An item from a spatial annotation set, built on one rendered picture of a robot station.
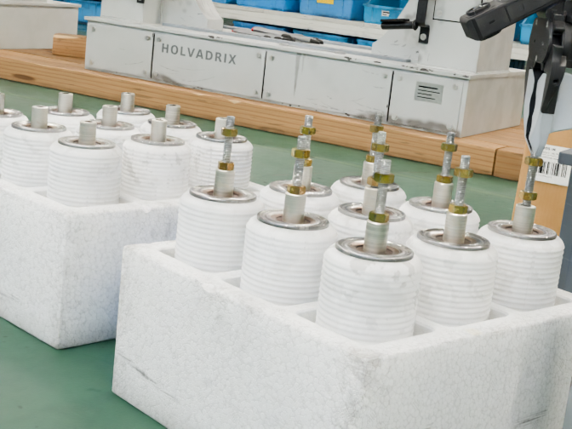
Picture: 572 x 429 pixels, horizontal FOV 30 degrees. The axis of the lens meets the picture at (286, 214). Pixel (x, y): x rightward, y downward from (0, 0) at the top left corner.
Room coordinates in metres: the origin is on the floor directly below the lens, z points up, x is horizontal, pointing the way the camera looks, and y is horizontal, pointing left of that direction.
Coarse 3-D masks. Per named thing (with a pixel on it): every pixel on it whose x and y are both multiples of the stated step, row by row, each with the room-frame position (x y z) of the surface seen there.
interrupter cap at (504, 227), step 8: (488, 224) 1.16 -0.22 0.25; (496, 224) 1.17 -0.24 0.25; (504, 224) 1.17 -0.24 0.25; (496, 232) 1.13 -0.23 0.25; (504, 232) 1.12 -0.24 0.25; (512, 232) 1.13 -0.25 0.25; (536, 232) 1.16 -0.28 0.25; (544, 232) 1.15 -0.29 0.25; (552, 232) 1.15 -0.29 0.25; (536, 240) 1.12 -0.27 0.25; (544, 240) 1.12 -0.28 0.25
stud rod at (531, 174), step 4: (532, 152) 1.15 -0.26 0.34; (532, 156) 1.15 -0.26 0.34; (532, 168) 1.15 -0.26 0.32; (536, 168) 1.15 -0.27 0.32; (528, 172) 1.15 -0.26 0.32; (532, 172) 1.15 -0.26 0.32; (528, 176) 1.15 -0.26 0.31; (532, 176) 1.15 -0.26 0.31; (528, 180) 1.15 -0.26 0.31; (532, 180) 1.15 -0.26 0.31; (528, 184) 1.15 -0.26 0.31; (532, 184) 1.15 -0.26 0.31; (524, 188) 1.15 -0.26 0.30; (528, 188) 1.15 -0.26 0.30; (532, 188) 1.15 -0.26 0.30; (524, 200) 1.15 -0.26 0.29; (528, 200) 1.15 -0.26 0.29; (524, 204) 1.15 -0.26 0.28; (528, 204) 1.15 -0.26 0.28
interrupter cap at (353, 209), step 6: (342, 204) 1.17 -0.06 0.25; (348, 204) 1.18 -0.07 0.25; (354, 204) 1.18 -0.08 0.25; (360, 204) 1.19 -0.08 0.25; (342, 210) 1.14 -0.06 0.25; (348, 210) 1.15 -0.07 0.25; (354, 210) 1.16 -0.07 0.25; (360, 210) 1.17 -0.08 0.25; (390, 210) 1.17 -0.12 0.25; (396, 210) 1.18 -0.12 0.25; (354, 216) 1.13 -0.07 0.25; (360, 216) 1.12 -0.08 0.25; (366, 216) 1.12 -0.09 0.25; (390, 216) 1.14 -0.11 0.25; (396, 216) 1.15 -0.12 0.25; (402, 216) 1.14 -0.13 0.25
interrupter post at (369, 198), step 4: (368, 188) 1.15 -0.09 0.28; (372, 188) 1.15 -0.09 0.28; (376, 188) 1.15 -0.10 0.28; (364, 192) 1.16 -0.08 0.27; (368, 192) 1.15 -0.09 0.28; (372, 192) 1.15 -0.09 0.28; (376, 192) 1.15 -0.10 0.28; (364, 196) 1.16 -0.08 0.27; (368, 196) 1.15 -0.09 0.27; (372, 196) 1.15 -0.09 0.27; (364, 200) 1.15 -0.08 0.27; (368, 200) 1.15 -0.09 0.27; (372, 200) 1.15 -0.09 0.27; (364, 204) 1.15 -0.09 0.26; (368, 204) 1.15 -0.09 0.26; (372, 204) 1.15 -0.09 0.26; (364, 208) 1.15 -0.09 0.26; (368, 208) 1.15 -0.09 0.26; (372, 208) 1.15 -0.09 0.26; (364, 212) 1.15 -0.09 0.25; (368, 212) 1.15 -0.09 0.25
